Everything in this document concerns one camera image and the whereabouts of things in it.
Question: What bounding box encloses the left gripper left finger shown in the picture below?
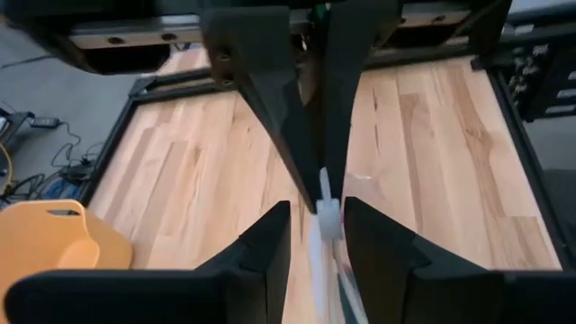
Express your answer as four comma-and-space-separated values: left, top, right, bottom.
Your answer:
4, 200, 292, 324

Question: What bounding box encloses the blue coiled cable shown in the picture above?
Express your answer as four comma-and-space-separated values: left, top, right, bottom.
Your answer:
42, 179, 85, 202

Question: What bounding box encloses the clear plastic bag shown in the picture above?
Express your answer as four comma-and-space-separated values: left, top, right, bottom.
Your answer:
308, 166, 370, 324

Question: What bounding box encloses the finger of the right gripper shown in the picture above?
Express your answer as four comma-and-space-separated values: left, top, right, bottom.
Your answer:
321, 0, 401, 199
200, 6, 323, 213

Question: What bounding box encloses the yellow plastic bin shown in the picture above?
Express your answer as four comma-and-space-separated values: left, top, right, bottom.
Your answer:
0, 199, 134, 316

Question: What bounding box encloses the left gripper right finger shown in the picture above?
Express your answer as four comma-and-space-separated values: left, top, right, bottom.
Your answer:
344, 196, 576, 324

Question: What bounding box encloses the black power adapter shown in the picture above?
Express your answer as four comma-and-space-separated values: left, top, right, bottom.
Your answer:
29, 115, 62, 130

